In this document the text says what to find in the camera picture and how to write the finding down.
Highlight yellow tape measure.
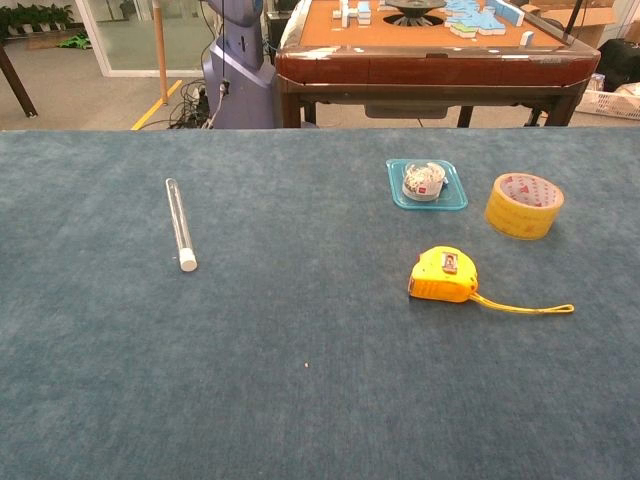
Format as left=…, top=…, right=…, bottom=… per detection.
left=408, top=245, right=576, bottom=317

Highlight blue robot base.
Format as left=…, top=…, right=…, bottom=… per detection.
left=201, top=0, right=278, bottom=130

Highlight yellow packing tape roll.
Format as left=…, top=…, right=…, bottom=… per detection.
left=483, top=172, right=566, bottom=242

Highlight teal plastic tray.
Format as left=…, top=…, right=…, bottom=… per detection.
left=385, top=158, right=470, bottom=212

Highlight clear test tube white cap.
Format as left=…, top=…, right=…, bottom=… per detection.
left=164, top=177, right=199, bottom=274

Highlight blue table cloth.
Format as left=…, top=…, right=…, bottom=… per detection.
left=0, top=127, right=640, bottom=480

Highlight brown mahjong table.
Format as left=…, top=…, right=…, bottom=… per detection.
left=274, top=0, right=602, bottom=129

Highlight wooden pole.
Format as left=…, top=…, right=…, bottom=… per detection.
left=152, top=0, right=170, bottom=106

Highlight black mahjong table dome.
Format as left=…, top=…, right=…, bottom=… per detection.
left=384, top=0, right=448, bottom=26

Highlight green item on floor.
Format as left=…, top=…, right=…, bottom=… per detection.
left=57, top=32, right=94, bottom=50

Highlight white plastic basket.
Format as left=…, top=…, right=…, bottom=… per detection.
left=574, top=87, right=640, bottom=121

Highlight dark table leg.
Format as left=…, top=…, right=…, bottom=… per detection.
left=0, top=42, right=39, bottom=119

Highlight black bag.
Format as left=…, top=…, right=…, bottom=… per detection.
left=596, top=38, right=640, bottom=93

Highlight potted green plants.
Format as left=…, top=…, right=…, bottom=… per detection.
left=0, top=3, right=75, bottom=36

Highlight white cable with plug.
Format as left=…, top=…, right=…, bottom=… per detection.
left=207, top=78, right=231, bottom=130

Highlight tangled floor cables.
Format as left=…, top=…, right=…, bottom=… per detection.
left=168, top=79, right=214, bottom=130

